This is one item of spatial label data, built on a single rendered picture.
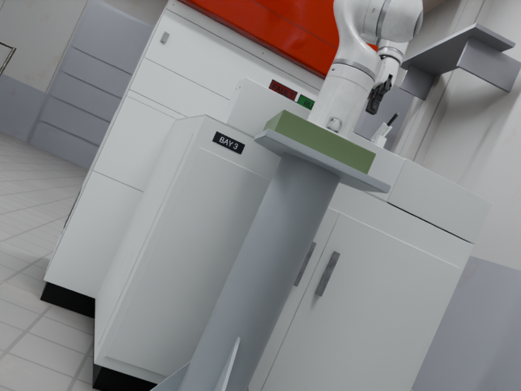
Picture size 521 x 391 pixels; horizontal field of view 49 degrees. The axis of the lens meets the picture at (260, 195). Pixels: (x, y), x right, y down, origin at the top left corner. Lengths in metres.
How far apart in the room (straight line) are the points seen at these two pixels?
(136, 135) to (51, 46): 8.42
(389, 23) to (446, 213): 0.66
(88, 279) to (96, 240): 0.15
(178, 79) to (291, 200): 0.95
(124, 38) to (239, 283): 9.10
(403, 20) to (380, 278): 0.76
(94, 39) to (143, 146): 8.27
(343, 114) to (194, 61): 0.91
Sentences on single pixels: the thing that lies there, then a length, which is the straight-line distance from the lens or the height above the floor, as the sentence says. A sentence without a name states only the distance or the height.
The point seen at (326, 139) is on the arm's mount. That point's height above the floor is 0.86.
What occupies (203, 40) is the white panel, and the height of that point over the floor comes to 1.13.
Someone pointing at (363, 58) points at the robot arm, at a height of 1.09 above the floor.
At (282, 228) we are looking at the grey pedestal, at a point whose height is 0.62.
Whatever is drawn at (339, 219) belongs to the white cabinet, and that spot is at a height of 0.71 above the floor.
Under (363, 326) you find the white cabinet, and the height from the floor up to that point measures 0.44.
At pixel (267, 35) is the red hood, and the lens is 2.23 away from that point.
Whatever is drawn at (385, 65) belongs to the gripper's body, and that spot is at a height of 1.19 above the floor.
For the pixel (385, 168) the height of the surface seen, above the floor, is 0.91.
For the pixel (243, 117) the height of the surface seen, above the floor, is 0.86.
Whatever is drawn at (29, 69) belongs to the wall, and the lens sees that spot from 10.55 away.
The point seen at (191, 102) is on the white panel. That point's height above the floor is 0.90.
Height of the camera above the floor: 0.65
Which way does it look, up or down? 1 degrees up
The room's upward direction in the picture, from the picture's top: 24 degrees clockwise
